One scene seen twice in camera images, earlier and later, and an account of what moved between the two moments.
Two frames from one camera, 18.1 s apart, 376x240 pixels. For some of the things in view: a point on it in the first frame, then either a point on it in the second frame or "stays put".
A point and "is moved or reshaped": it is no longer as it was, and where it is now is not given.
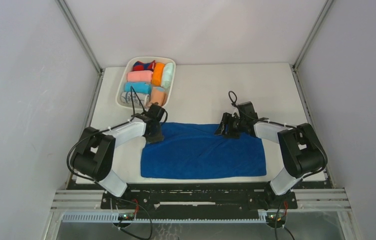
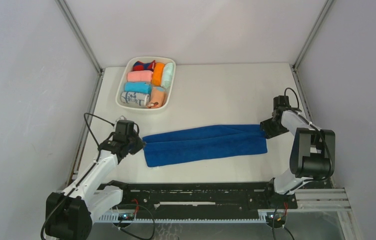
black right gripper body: [237, 127] -> [272, 128]
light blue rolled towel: [144, 87] stays put
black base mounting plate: [198, 200] stays put
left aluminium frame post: [82, 40] stays put
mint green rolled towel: [168, 75] stays put
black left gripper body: [157, 137] -> [135, 144]
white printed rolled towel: [144, 97] stays put
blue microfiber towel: [194, 150] is moved or reshaped
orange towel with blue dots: [158, 95] stays put
